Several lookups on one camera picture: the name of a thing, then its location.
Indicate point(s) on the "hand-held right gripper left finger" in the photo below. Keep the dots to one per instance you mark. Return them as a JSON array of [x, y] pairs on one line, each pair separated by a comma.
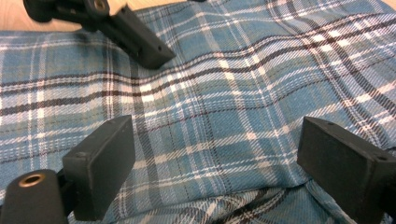
[[99, 168]]

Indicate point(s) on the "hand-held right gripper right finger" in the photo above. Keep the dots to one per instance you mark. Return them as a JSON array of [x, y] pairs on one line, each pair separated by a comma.
[[348, 165]]

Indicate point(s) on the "blue plaid shirt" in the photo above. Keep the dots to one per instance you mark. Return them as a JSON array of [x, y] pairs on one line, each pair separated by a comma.
[[218, 124]]

